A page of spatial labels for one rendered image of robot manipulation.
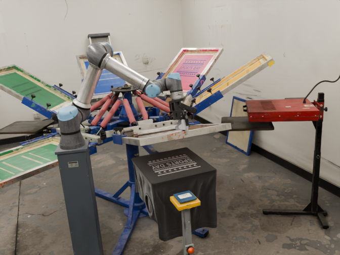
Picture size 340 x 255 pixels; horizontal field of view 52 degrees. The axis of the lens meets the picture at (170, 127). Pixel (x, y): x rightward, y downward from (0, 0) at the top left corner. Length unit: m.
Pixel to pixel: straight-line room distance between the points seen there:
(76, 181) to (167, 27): 5.11
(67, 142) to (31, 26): 4.51
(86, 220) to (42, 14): 4.69
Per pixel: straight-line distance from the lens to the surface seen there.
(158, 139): 1.97
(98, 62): 1.96
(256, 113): 3.04
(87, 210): 2.28
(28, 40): 6.48
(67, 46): 6.51
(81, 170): 2.16
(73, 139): 2.12
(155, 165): 2.40
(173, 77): 2.01
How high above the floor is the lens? 1.88
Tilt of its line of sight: 17 degrees down
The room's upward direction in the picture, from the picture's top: 4 degrees counter-clockwise
